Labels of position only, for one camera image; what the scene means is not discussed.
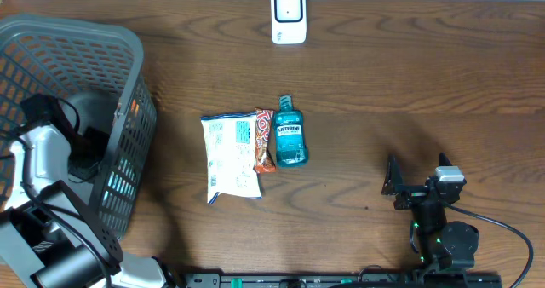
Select teal mouthwash bottle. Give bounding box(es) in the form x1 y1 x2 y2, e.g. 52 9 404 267
273 95 309 167

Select orange candy bar wrapper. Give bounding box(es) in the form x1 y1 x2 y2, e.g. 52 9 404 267
254 108 276 174

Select white snack bag blue edges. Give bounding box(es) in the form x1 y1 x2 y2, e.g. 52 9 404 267
201 112 261 204

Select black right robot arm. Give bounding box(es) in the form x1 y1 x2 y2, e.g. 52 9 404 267
381 153 479 272

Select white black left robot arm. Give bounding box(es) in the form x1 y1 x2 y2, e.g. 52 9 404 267
1 123 180 287

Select grey plastic basket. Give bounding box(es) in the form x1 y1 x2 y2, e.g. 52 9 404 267
0 13 158 266

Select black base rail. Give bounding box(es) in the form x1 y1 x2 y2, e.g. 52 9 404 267
183 273 502 288

